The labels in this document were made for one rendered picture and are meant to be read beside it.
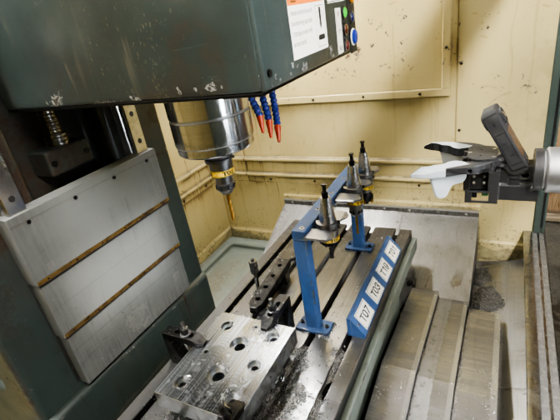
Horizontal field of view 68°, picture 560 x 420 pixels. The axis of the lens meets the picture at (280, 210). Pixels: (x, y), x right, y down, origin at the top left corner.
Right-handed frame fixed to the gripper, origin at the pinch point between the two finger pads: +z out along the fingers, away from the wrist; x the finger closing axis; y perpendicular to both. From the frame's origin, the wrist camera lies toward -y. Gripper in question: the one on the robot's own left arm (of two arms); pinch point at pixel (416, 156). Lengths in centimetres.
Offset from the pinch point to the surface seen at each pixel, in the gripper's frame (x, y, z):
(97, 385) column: -28, 59, 83
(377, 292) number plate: 24, 52, 16
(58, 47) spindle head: -21, -28, 58
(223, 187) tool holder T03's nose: -10.8, 3.0, 36.9
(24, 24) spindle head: -21, -33, 65
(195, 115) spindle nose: -16.5, -13.6, 35.0
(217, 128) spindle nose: -14.8, -10.6, 32.1
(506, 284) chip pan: 74, 79, -20
